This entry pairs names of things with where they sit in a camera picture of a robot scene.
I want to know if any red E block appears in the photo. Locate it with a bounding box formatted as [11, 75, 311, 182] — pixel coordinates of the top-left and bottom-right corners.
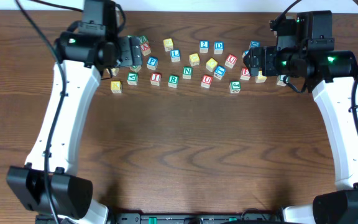
[240, 67, 251, 81]

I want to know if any red u block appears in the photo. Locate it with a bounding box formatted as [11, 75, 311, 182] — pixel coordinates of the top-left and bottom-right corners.
[201, 75, 213, 88]
[224, 54, 238, 68]

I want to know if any green R block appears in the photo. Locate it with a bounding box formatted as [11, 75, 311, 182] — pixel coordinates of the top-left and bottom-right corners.
[168, 75, 179, 88]

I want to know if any green N block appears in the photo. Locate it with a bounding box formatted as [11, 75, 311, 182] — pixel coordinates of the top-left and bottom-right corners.
[182, 67, 193, 80]

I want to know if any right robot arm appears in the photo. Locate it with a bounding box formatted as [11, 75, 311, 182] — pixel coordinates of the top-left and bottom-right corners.
[243, 11, 358, 223]

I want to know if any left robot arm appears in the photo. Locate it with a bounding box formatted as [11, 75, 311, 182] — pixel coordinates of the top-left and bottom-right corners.
[6, 0, 142, 223]

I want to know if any red A block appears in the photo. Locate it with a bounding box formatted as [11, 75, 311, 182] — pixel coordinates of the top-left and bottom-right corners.
[140, 42, 151, 56]

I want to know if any green Z block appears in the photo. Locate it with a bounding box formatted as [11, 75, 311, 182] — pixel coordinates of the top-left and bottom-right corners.
[139, 35, 149, 44]

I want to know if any blue D block right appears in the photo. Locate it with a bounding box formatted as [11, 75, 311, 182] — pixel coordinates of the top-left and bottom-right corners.
[249, 40, 260, 49]

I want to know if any blue d block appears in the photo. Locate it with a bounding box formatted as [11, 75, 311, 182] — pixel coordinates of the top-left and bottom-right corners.
[214, 42, 224, 55]
[249, 40, 260, 49]

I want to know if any yellow S block right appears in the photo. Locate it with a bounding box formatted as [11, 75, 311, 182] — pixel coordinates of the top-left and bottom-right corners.
[255, 70, 267, 83]

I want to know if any yellow s block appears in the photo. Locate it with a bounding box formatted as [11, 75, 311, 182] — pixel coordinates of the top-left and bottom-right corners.
[163, 38, 174, 52]
[255, 70, 267, 83]

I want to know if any blue 5 block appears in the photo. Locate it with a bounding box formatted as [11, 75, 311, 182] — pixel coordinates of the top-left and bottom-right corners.
[242, 50, 249, 58]

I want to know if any green B block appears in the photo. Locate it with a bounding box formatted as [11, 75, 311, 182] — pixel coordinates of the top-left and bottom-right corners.
[129, 65, 142, 73]

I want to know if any green 4 block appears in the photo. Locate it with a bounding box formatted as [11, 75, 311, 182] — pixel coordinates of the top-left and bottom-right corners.
[277, 75, 286, 86]

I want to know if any yellow C block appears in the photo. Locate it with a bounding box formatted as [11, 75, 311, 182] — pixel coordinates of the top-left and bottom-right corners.
[106, 68, 119, 76]

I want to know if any blue P block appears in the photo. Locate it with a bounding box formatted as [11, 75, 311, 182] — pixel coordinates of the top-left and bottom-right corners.
[147, 57, 158, 70]

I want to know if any yellow S block top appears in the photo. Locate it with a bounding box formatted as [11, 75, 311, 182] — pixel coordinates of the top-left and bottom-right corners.
[163, 38, 174, 52]

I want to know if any green J block lower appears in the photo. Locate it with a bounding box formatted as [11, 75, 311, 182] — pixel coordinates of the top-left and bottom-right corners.
[229, 81, 241, 93]

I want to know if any red I block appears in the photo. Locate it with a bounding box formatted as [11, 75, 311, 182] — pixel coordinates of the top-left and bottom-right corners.
[150, 73, 162, 86]

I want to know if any yellow K block left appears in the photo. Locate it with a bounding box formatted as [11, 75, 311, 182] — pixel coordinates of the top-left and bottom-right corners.
[111, 81, 122, 94]

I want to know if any blue T block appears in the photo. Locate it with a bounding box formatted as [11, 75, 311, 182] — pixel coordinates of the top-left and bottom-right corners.
[213, 65, 226, 80]

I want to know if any blue L block centre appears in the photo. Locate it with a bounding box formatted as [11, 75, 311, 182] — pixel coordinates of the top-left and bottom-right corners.
[170, 49, 181, 62]

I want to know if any blue D block centre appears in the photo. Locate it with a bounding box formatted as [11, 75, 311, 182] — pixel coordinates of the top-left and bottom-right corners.
[214, 42, 224, 55]

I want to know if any yellow O block right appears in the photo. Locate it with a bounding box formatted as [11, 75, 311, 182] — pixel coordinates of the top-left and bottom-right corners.
[206, 58, 218, 72]

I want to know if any yellow o block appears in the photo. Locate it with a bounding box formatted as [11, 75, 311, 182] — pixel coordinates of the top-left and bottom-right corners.
[206, 58, 218, 72]
[189, 53, 200, 67]

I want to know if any blue 2 block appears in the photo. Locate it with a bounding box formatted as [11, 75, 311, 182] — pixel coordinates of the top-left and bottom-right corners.
[200, 40, 209, 54]

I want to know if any yellow O block left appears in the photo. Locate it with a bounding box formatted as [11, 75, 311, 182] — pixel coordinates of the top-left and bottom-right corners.
[189, 53, 200, 67]

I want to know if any left black cable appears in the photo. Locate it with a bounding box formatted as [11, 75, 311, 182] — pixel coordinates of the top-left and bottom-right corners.
[14, 0, 85, 224]

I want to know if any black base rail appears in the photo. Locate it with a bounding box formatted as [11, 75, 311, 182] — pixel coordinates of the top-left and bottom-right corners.
[105, 213, 285, 224]

